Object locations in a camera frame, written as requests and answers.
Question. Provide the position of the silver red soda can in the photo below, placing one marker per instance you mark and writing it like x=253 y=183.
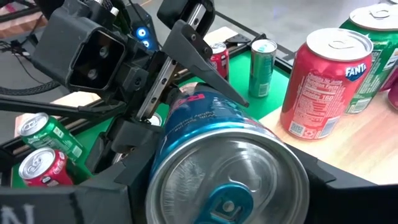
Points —
x=394 y=99

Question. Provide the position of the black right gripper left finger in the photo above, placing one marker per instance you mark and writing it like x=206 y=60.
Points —
x=124 y=202

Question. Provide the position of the black frame bracket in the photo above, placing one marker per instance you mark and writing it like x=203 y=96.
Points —
x=259 y=36

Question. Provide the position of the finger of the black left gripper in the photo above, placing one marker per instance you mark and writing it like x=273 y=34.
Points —
x=199 y=59
x=136 y=137

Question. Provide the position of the red Fanta can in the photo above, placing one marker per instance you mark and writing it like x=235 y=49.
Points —
x=323 y=93

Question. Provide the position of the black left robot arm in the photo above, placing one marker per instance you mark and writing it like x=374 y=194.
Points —
x=133 y=18

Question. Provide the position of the slim blue silver can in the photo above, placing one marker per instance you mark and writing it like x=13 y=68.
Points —
x=217 y=130

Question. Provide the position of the green Sprite can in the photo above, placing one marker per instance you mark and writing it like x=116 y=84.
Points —
x=53 y=133

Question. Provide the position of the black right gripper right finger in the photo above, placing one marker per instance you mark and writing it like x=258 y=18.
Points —
x=342 y=205

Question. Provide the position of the red Coca-Cola can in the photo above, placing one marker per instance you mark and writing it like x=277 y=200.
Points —
x=46 y=171

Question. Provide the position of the slim green can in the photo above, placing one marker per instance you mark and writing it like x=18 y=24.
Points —
x=262 y=71

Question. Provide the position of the black left wrist camera housing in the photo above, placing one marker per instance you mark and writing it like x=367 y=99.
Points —
x=56 y=46

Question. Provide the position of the black metal rig frame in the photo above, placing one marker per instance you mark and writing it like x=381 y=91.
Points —
x=46 y=107

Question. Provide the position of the green soda can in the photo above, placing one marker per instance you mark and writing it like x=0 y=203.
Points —
x=376 y=56
x=154 y=119

